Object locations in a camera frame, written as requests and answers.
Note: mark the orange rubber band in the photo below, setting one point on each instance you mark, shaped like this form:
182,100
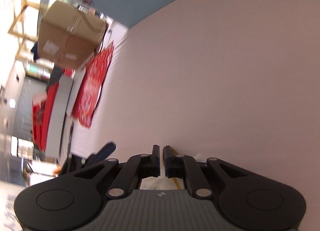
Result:
171,166

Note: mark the red gift boxes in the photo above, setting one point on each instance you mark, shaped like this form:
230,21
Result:
42,106

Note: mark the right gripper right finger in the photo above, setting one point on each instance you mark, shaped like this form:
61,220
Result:
193,177

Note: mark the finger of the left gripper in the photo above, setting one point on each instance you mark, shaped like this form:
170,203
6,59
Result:
104,152

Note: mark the white flat cardboard sheet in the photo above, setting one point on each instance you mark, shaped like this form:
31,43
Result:
67,91

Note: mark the brown sealed cardboard box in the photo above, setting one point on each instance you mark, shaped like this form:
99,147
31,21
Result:
69,36

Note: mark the white cloth shopping bag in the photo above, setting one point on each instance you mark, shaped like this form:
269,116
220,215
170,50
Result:
162,182

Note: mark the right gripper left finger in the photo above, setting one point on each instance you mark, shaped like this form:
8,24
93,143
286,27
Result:
134,171

